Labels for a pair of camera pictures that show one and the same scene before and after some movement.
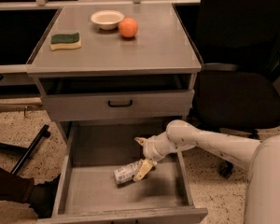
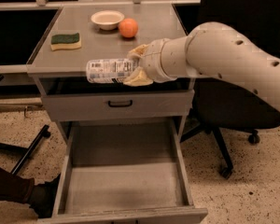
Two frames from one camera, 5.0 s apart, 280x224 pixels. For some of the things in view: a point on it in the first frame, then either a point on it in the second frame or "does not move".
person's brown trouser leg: (8, 186) does not move
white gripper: (151, 149) -> (151, 61)
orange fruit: (128, 27) does not move
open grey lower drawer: (88, 191) does not move
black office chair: (244, 35) does not move
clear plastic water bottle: (126, 173) -> (109, 70)
